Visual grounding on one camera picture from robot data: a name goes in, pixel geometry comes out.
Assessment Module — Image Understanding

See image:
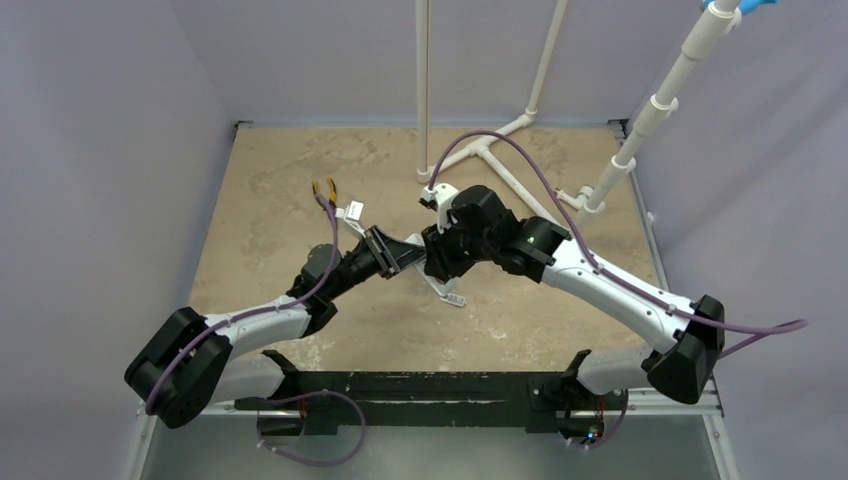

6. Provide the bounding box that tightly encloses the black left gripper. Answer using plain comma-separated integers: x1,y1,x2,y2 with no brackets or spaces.
325,226,427,301

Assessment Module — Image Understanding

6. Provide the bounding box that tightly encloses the white universal AC remote control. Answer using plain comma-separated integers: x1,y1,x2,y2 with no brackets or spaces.
405,233,458,298

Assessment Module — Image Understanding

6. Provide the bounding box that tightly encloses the white remote battery cover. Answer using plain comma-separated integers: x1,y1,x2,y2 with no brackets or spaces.
441,293,467,308

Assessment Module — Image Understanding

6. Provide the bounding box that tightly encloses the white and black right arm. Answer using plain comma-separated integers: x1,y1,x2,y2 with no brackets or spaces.
420,183,725,407

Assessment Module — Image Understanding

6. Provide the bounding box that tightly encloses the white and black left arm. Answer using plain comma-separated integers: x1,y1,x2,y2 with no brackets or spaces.
124,227,426,428

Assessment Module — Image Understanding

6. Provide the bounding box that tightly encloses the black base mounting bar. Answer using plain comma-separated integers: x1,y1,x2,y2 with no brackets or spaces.
234,350,628,443

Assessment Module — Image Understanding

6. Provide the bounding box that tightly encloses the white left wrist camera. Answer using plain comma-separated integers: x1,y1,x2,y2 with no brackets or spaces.
336,200,365,237

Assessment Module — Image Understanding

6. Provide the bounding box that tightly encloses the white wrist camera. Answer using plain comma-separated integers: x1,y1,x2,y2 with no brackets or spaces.
419,183,459,233
336,200,365,237

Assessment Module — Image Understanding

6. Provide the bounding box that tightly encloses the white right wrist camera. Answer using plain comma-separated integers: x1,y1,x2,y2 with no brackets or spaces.
419,183,459,233

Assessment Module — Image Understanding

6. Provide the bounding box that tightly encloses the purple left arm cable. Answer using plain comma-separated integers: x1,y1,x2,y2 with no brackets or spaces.
144,193,342,417

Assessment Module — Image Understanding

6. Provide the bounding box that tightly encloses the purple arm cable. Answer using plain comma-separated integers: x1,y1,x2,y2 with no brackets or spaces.
144,193,342,417
427,130,810,360

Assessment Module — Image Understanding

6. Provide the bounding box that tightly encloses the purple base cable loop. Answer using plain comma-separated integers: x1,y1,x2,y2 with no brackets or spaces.
256,388,368,468

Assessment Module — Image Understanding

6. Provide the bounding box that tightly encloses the aluminium table frame rail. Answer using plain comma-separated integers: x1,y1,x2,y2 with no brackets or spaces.
612,119,725,417

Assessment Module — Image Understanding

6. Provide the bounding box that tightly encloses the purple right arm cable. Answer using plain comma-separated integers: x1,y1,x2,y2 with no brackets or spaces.
427,130,810,360

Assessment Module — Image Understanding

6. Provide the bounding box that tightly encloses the white PVC pipe frame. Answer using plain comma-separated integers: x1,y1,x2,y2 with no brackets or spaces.
451,1,759,223

